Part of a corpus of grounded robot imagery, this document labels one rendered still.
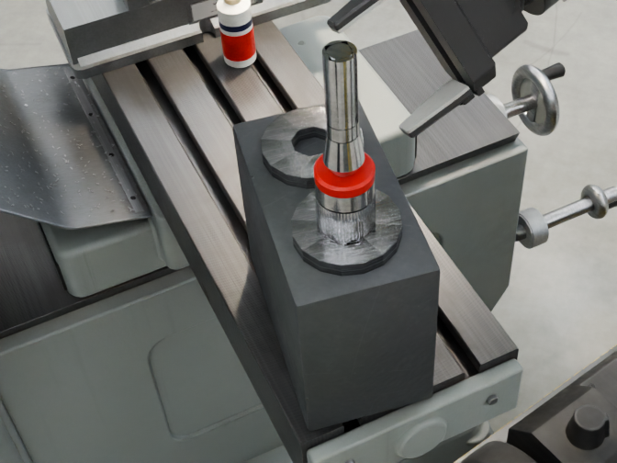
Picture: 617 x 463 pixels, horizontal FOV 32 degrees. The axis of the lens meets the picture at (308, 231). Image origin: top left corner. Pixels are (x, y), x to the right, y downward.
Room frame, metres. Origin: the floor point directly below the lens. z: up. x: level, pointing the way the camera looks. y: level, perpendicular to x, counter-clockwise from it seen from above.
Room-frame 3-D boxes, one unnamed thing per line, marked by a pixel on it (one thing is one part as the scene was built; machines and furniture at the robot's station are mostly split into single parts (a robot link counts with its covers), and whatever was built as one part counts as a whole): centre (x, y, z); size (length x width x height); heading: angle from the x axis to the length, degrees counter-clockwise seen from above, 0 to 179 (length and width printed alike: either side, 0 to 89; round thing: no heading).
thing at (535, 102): (1.23, -0.34, 0.61); 0.16 x 0.12 x 0.12; 112
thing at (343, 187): (0.57, -0.03, 1.17); 0.05 x 0.05 x 0.01
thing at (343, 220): (0.57, -0.03, 1.14); 0.05 x 0.05 x 0.05
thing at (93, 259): (1.05, 0.12, 0.77); 0.50 x 0.35 x 0.12; 112
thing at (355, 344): (0.62, -0.02, 1.01); 0.22 x 0.12 x 0.20; 12
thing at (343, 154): (0.57, -0.03, 1.23); 0.03 x 0.03 x 0.11
